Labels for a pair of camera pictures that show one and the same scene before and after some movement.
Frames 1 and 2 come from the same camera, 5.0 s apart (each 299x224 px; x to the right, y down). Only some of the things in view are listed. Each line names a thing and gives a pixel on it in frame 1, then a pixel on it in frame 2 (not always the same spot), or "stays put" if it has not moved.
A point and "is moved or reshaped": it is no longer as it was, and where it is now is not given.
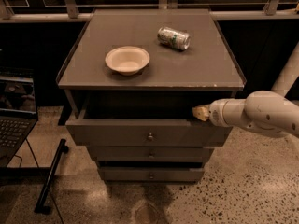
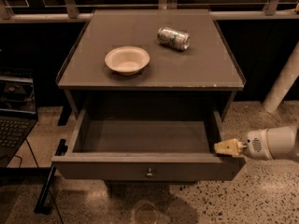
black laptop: [18, 113] stays put
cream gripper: [217, 113] → [255, 146]
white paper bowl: [127, 60] stays put
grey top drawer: [150, 133] is moved or reshaped
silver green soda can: [174, 37] stays put
